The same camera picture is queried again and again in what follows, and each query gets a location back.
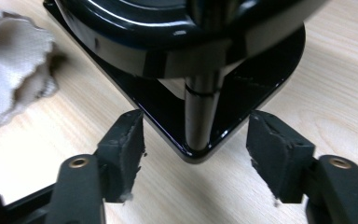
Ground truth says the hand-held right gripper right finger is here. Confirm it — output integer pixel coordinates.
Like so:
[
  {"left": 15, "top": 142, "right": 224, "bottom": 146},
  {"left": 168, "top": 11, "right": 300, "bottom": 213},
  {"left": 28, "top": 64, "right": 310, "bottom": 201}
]
[{"left": 245, "top": 109, "right": 316, "bottom": 203}]

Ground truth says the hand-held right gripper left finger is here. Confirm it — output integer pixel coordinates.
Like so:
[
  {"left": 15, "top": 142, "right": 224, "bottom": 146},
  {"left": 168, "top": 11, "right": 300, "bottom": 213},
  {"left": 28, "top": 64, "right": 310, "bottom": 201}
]
[{"left": 94, "top": 108, "right": 146, "bottom": 203}]

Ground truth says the white cloth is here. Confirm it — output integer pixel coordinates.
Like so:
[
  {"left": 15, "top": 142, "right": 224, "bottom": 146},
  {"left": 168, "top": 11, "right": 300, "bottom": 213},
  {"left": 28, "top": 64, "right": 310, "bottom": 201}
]
[{"left": 0, "top": 4, "right": 60, "bottom": 134}]

